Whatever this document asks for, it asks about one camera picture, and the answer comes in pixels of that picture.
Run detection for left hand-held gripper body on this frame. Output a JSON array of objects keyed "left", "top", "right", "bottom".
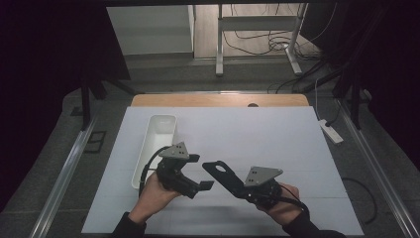
[{"left": 155, "top": 141, "right": 200, "bottom": 200}]

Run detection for wooden table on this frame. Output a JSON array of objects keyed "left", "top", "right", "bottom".
[{"left": 130, "top": 93, "right": 311, "bottom": 108}]

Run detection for person's left hand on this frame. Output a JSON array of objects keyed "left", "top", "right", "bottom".
[{"left": 128, "top": 172, "right": 182, "bottom": 226}]

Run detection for dark curtain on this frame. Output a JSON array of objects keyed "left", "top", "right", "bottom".
[
  {"left": 0, "top": 0, "right": 131, "bottom": 213},
  {"left": 299, "top": 0, "right": 420, "bottom": 173}
]

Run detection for black stand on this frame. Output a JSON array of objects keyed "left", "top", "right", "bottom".
[
  {"left": 331, "top": 63, "right": 365, "bottom": 131},
  {"left": 78, "top": 70, "right": 109, "bottom": 132}
]

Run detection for metal rail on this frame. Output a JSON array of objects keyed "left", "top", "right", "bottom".
[
  {"left": 27, "top": 119, "right": 97, "bottom": 238},
  {"left": 336, "top": 98, "right": 420, "bottom": 238}
]

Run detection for right hand-held gripper cable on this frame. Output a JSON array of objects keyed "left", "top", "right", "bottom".
[{"left": 278, "top": 177, "right": 378, "bottom": 226}]

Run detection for white power strip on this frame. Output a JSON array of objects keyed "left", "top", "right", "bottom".
[{"left": 318, "top": 118, "right": 345, "bottom": 146}]

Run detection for white plastic storage box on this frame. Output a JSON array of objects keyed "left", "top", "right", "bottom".
[{"left": 131, "top": 113, "right": 178, "bottom": 190}]

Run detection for white cabinet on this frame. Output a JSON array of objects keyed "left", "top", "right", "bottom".
[{"left": 105, "top": 4, "right": 195, "bottom": 57}]

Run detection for person's right hand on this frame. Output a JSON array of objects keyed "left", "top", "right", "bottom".
[{"left": 257, "top": 182, "right": 303, "bottom": 227}]

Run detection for black plug cable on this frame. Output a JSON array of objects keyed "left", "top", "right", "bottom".
[{"left": 324, "top": 98, "right": 343, "bottom": 129}]

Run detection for white table mat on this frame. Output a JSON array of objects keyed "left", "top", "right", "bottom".
[{"left": 81, "top": 105, "right": 365, "bottom": 237}]

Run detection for tangle of black floor cables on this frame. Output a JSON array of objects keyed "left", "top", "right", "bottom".
[{"left": 222, "top": 2, "right": 338, "bottom": 62}]

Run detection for white desk frame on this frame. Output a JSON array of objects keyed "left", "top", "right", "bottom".
[{"left": 215, "top": 2, "right": 309, "bottom": 77}]

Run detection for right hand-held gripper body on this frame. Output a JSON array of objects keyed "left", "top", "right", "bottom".
[{"left": 244, "top": 166, "right": 284, "bottom": 210}]

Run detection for white power strip cable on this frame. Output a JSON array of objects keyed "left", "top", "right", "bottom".
[{"left": 313, "top": 76, "right": 324, "bottom": 122}]

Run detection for hand-held gripper cable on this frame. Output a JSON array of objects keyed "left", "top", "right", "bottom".
[
  {"left": 278, "top": 177, "right": 378, "bottom": 226},
  {"left": 138, "top": 145, "right": 171, "bottom": 196}
]

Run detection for left hand-held gripper cable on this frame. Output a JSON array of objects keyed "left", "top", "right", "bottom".
[{"left": 138, "top": 145, "right": 171, "bottom": 196}]

